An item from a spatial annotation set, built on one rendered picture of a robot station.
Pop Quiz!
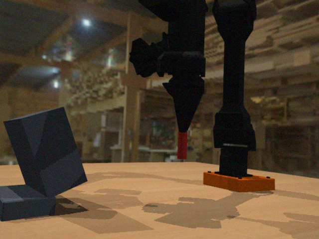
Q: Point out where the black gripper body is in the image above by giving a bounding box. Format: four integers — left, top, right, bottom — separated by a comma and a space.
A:
157, 26, 206, 84

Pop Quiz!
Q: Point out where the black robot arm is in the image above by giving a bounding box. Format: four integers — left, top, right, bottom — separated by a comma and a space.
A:
130, 0, 257, 178

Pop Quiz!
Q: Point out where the dark grey sloped panel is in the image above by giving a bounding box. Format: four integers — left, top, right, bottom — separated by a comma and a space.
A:
0, 107, 87, 221

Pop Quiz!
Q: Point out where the dark red peg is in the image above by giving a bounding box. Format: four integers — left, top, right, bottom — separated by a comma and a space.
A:
177, 131, 187, 159

